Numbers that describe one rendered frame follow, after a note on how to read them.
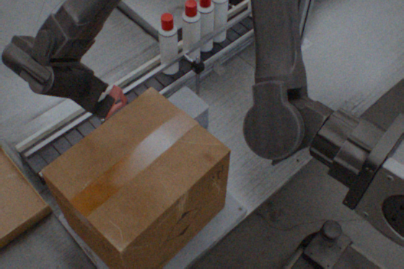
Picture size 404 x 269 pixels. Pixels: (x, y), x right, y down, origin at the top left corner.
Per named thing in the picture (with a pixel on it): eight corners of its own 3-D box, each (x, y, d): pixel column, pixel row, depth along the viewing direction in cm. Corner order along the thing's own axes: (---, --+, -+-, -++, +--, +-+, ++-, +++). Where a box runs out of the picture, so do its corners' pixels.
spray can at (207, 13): (204, 37, 151) (205, -15, 135) (216, 47, 149) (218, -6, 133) (192, 46, 149) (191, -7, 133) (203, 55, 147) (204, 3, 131)
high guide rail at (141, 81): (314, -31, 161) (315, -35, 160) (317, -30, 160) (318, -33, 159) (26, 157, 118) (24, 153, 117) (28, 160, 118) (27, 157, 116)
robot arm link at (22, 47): (52, 35, 78) (89, 37, 85) (7, 4, 82) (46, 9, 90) (29, 100, 82) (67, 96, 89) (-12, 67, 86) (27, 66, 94)
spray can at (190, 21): (192, 47, 149) (192, -7, 133) (203, 56, 147) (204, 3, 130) (179, 55, 147) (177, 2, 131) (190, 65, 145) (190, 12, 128)
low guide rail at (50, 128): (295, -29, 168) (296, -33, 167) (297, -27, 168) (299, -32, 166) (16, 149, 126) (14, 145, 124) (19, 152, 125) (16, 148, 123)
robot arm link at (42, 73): (39, 99, 82) (55, 70, 81) (14, 79, 85) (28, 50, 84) (66, 103, 88) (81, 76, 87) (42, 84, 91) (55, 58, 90)
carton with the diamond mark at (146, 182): (159, 149, 131) (151, 85, 109) (225, 206, 122) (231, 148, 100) (68, 226, 118) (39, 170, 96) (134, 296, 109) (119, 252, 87)
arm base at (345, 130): (350, 213, 63) (379, 165, 53) (297, 176, 66) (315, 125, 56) (382, 168, 67) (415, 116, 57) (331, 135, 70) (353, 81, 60)
